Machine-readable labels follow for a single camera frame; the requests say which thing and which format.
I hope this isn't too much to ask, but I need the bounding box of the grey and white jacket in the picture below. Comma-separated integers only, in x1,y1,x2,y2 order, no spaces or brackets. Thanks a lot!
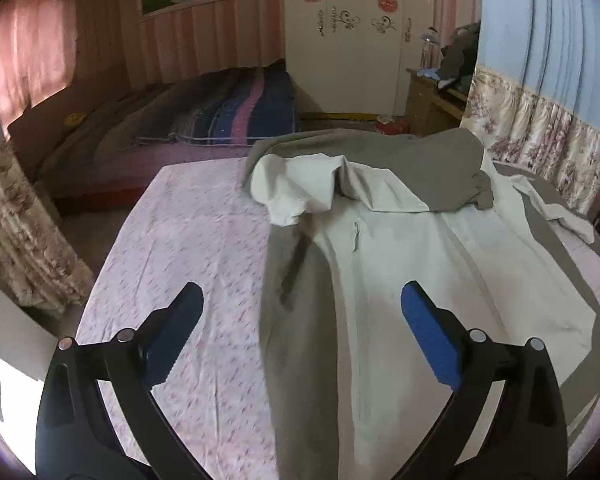
244,129,600,479

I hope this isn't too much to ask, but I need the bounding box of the dark clothes pile on desk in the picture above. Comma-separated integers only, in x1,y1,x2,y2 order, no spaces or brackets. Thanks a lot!
437,22,481,90

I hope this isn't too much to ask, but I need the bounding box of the left floral blue curtain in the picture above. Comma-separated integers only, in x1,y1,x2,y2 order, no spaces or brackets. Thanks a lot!
0,125,94,315

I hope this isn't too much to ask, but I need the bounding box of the floral blue curtain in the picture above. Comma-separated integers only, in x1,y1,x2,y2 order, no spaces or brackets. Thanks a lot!
462,0,600,217
0,125,94,315

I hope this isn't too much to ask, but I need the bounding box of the pink floral bed sheet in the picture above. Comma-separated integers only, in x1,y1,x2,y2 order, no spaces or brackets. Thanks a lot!
74,131,600,480

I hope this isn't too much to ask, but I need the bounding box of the dark striped bed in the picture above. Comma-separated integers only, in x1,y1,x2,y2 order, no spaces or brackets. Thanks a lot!
8,60,297,200

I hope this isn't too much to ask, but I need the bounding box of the yellow object on bed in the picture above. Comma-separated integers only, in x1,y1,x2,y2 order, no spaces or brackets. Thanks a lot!
64,113,86,128

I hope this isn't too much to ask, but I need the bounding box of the red bin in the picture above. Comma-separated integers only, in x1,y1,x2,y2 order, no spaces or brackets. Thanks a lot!
374,116,411,136

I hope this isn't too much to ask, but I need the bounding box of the wooden desk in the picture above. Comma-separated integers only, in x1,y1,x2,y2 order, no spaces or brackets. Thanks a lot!
404,68,467,136

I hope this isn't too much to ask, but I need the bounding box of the right floral blue curtain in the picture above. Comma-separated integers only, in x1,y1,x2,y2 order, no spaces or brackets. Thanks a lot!
462,0,600,217

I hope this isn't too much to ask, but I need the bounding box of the pink window curtain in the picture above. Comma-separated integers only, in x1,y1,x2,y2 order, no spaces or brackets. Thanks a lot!
0,0,128,136

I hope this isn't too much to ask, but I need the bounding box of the white wardrobe with decals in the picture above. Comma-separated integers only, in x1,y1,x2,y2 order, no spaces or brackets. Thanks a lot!
284,0,434,116

